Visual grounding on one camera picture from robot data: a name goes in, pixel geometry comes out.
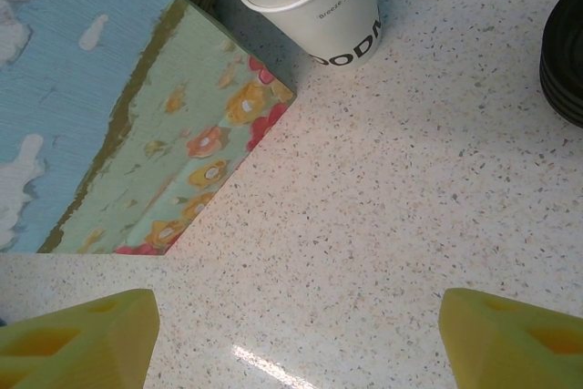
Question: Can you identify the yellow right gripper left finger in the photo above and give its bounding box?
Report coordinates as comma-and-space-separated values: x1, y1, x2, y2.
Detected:
0, 288, 160, 389

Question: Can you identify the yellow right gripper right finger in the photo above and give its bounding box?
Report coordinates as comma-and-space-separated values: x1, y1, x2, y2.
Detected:
439, 287, 583, 389

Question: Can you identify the floral print paper gift bag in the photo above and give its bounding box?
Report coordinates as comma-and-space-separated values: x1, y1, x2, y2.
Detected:
0, 0, 297, 254

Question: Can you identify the black plastic cup lid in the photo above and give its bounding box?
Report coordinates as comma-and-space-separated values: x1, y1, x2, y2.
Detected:
539, 54, 583, 101
541, 83, 583, 128
544, 0, 583, 69

